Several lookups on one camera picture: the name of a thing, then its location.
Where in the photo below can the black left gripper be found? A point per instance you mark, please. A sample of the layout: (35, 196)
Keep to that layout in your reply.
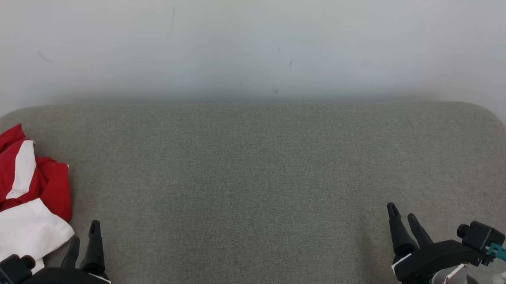
(68, 279)

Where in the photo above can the teal right camera connector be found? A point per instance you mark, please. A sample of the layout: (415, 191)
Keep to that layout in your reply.
(502, 252)

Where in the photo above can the grey fabric sofa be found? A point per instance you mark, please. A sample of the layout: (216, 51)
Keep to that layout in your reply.
(251, 181)

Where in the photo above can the red basketball jersey white sleeves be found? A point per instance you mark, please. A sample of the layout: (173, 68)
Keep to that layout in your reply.
(23, 229)

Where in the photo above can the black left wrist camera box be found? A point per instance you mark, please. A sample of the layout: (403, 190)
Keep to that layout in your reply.
(8, 270)

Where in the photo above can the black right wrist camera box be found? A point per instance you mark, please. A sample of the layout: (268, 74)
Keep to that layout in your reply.
(482, 238)

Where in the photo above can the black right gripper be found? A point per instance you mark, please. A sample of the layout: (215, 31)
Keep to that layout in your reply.
(433, 257)

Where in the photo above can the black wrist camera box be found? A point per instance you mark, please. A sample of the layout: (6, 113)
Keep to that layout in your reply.
(482, 238)
(8, 270)

